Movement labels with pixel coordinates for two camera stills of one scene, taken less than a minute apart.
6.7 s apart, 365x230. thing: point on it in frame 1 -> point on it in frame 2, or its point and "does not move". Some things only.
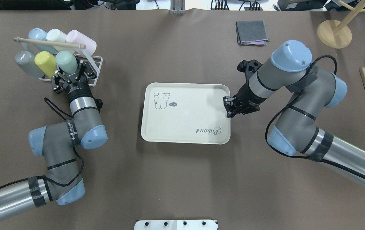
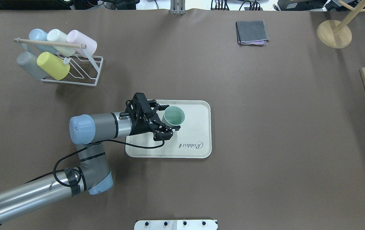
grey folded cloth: [251, 33] does not move
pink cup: [74, 36] does not move
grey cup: [26, 60] does not move
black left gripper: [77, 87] -> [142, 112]
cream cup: [57, 35] does not move
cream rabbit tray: [185, 113] -> [193, 139]
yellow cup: [46, 62] does not move
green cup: [66, 61] -> [173, 116]
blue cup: [38, 34] does not move
